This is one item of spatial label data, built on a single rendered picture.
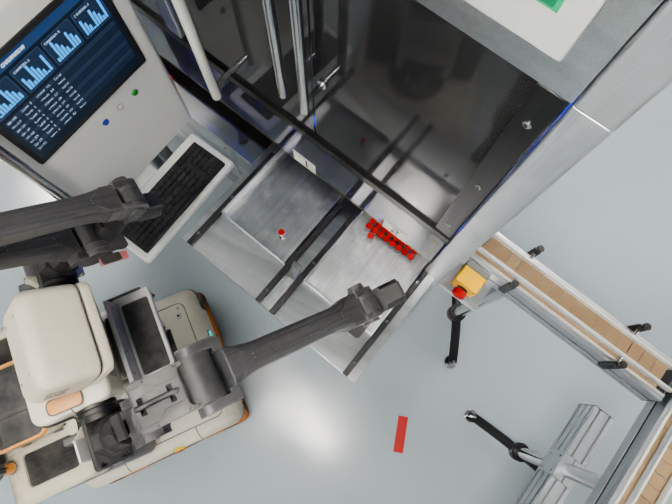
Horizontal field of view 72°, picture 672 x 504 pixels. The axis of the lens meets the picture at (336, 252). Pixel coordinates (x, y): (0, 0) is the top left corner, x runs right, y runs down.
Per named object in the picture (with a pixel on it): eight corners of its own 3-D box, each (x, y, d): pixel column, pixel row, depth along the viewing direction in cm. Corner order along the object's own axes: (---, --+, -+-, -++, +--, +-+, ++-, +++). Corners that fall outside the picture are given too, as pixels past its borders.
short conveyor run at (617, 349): (452, 263, 150) (466, 250, 135) (479, 228, 154) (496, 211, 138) (638, 404, 140) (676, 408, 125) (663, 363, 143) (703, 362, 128)
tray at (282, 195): (292, 141, 157) (291, 135, 153) (353, 187, 153) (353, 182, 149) (223, 215, 149) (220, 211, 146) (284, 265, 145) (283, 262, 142)
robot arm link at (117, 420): (105, 420, 100) (114, 444, 99) (130, 405, 95) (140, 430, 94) (142, 405, 107) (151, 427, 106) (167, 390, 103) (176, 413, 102)
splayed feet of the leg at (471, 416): (470, 404, 220) (479, 406, 206) (560, 477, 212) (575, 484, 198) (460, 418, 218) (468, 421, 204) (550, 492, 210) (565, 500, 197)
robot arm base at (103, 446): (79, 419, 102) (95, 473, 99) (97, 408, 98) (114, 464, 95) (115, 407, 109) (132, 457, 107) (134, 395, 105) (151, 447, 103)
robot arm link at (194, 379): (113, 377, 64) (140, 446, 62) (207, 337, 71) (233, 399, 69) (118, 405, 102) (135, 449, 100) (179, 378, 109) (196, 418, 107)
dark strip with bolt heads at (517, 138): (419, 249, 135) (539, 80, 58) (431, 258, 134) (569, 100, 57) (417, 252, 135) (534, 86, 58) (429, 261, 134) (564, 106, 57)
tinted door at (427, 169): (317, 134, 121) (307, -82, 64) (452, 236, 114) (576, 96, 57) (315, 136, 120) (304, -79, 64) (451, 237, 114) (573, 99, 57)
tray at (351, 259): (370, 201, 151) (371, 198, 148) (436, 250, 147) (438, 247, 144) (304, 282, 144) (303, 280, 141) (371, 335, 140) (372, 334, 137)
